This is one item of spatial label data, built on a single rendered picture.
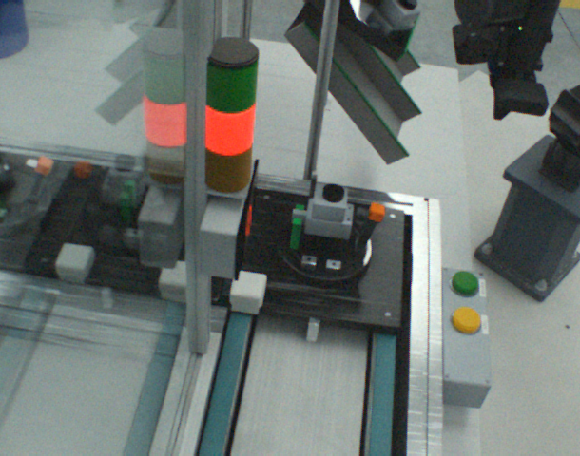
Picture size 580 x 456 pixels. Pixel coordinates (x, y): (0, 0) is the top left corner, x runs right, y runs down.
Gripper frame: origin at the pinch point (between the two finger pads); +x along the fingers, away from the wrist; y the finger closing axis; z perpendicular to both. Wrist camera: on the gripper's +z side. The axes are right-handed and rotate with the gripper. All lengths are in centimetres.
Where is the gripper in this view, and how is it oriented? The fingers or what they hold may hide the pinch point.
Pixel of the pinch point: (503, 97)
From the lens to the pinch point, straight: 100.6
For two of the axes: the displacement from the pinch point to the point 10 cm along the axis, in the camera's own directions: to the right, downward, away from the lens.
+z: -9.9, -1.5, 0.3
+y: -1.3, 6.9, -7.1
